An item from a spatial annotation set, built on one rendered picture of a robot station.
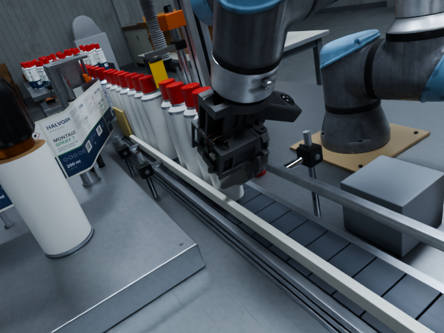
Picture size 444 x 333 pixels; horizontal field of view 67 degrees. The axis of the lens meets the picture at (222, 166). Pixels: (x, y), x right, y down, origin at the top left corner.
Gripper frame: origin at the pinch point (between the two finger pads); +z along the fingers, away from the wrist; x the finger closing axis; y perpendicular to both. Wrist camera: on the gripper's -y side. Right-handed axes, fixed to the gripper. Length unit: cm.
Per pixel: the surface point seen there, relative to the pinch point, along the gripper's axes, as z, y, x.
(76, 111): 12.2, 15.3, -43.0
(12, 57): 425, 14, -757
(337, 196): -11.3, -2.4, 14.8
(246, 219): -1.3, 4.6, 7.6
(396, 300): -9.2, 0.3, 27.0
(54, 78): 18, 15, -66
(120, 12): 390, -249, -753
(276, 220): 0.9, -0.2, 9.4
